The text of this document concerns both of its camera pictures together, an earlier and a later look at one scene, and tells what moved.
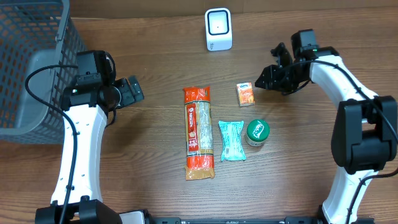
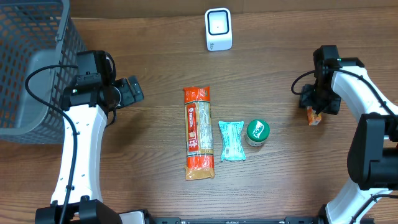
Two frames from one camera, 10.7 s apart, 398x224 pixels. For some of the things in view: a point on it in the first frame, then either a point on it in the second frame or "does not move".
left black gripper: x=125 y=93 does not move
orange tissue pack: x=245 y=94 to x=313 y=119
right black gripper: x=283 y=76 to x=319 y=101
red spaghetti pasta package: x=199 y=163 does not move
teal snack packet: x=232 y=145 does not move
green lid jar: x=257 y=132 does not move
